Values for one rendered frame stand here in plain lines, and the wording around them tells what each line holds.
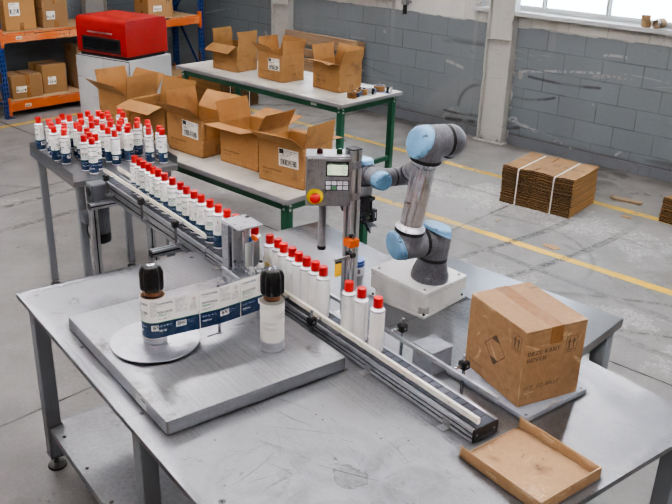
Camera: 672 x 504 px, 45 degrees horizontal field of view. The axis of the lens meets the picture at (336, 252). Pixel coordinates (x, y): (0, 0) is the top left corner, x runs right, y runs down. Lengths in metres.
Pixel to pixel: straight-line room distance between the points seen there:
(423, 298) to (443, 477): 0.96
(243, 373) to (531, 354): 0.92
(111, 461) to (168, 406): 0.95
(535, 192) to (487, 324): 4.29
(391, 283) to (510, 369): 0.77
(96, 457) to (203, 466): 1.17
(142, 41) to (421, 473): 6.49
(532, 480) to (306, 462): 0.64
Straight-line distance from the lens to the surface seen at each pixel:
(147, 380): 2.73
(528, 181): 6.98
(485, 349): 2.78
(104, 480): 3.42
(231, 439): 2.52
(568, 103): 8.52
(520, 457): 2.53
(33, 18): 9.89
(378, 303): 2.77
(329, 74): 7.26
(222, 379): 2.71
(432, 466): 2.45
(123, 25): 8.17
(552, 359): 2.70
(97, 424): 3.73
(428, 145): 2.91
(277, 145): 4.76
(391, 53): 9.68
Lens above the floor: 2.31
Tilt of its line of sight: 23 degrees down
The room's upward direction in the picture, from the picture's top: 2 degrees clockwise
